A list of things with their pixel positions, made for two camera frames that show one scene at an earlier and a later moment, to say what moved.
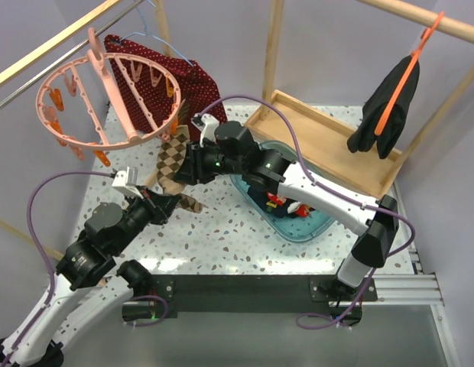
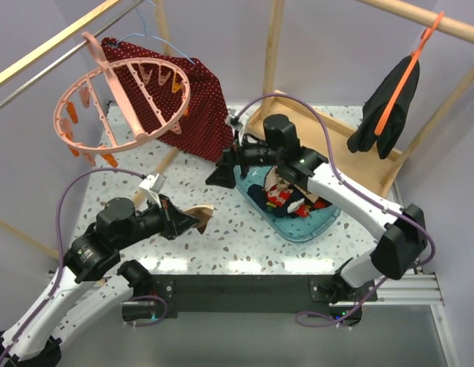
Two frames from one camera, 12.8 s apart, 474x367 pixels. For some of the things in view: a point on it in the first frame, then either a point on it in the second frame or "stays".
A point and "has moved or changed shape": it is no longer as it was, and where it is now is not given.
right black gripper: (193, 170) → (224, 176)
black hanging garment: (365, 138) stays
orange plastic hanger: (406, 74) stays
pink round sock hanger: (107, 100) has moved or changed shape
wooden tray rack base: (320, 145) stays
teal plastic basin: (295, 228) stays
